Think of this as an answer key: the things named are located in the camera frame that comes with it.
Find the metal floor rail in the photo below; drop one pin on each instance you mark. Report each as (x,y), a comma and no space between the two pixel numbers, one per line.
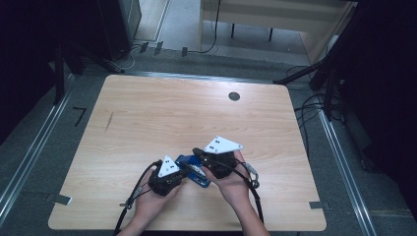
(344,170)
(32,154)

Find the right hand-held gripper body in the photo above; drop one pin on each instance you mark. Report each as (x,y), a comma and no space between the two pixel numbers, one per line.
(223,146)

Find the light wooden furniture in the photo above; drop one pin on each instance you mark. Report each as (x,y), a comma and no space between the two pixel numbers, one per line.
(278,13)

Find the black cabinet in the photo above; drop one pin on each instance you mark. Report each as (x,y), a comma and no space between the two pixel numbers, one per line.
(118,26)

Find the person's left hand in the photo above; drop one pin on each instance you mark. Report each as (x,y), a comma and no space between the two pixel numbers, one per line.
(147,206)

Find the black round table grommet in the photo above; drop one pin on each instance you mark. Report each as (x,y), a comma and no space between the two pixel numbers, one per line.
(234,96)

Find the person's right hand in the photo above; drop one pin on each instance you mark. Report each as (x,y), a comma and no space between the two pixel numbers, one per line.
(234,190)

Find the blue stapler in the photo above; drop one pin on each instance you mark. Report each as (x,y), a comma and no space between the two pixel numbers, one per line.
(187,160)

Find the grey tape piece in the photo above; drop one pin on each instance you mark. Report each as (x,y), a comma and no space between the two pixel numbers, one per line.
(316,205)
(60,199)

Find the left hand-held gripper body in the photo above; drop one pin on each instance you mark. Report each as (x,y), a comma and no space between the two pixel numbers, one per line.
(168,168)

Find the black stand leg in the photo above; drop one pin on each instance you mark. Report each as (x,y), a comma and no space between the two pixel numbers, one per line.
(98,60)
(301,72)

